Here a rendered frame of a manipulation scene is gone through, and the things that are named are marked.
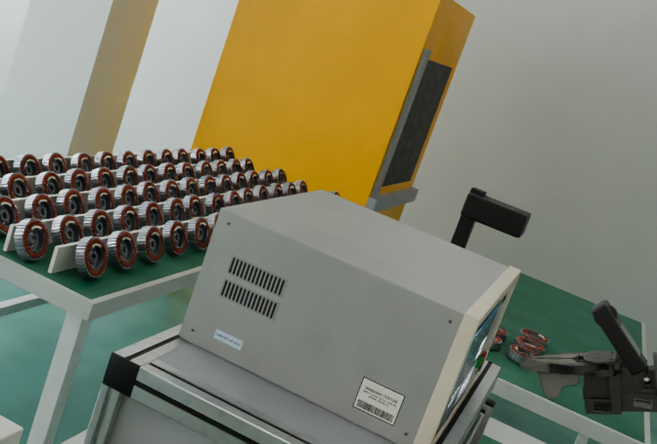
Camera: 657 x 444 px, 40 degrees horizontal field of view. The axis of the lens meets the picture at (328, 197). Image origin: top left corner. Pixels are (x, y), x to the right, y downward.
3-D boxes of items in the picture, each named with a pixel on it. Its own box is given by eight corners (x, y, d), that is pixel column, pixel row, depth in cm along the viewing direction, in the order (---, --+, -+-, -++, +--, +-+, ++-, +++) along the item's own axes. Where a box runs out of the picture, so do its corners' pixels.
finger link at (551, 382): (519, 400, 140) (581, 401, 137) (516, 363, 140) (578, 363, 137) (521, 394, 143) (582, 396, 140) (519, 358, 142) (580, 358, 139)
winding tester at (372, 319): (479, 375, 160) (521, 270, 156) (424, 460, 119) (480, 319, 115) (286, 288, 171) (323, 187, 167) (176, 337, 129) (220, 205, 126)
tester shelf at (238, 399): (493, 387, 170) (502, 366, 169) (407, 543, 106) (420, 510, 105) (289, 294, 182) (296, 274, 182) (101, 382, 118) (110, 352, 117)
